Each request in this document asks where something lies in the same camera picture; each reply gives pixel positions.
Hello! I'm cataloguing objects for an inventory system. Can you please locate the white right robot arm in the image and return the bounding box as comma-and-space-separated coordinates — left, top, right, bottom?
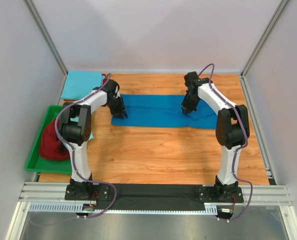
181, 71, 250, 203

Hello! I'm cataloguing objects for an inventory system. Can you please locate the dark red t shirt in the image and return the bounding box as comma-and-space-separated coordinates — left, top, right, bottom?
39, 118, 70, 162

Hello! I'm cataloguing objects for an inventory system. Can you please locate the left aluminium frame post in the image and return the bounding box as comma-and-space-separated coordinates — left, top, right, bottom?
23, 0, 68, 76

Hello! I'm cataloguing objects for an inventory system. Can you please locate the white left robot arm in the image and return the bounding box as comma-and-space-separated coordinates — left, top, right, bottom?
54, 78, 128, 201

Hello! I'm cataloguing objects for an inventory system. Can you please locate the folded light blue t shirt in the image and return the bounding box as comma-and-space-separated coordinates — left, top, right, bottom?
61, 70, 104, 100

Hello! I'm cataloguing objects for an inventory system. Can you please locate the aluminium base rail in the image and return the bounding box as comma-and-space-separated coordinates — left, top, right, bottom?
18, 181, 293, 206

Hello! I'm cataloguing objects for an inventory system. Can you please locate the grey slotted cable duct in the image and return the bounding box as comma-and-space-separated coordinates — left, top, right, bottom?
28, 202, 230, 216

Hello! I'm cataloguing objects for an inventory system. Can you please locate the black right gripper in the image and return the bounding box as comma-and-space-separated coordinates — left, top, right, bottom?
181, 90, 200, 115

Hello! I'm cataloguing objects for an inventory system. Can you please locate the aluminium frame post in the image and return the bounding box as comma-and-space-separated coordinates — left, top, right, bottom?
23, 0, 68, 76
240, 0, 291, 78

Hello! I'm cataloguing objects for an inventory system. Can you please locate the right aluminium frame post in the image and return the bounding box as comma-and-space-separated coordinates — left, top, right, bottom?
240, 0, 291, 78

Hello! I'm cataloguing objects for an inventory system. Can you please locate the folded red t shirt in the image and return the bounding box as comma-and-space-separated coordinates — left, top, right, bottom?
101, 73, 107, 85

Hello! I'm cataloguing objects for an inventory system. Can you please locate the green plastic bin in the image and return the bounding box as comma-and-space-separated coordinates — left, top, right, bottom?
25, 105, 72, 175

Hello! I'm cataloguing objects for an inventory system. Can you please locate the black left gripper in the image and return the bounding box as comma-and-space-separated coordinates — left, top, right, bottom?
106, 96, 128, 121

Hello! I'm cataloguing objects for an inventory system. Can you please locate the mint green t shirt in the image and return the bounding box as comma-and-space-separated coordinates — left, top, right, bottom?
70, 116, 94, 140

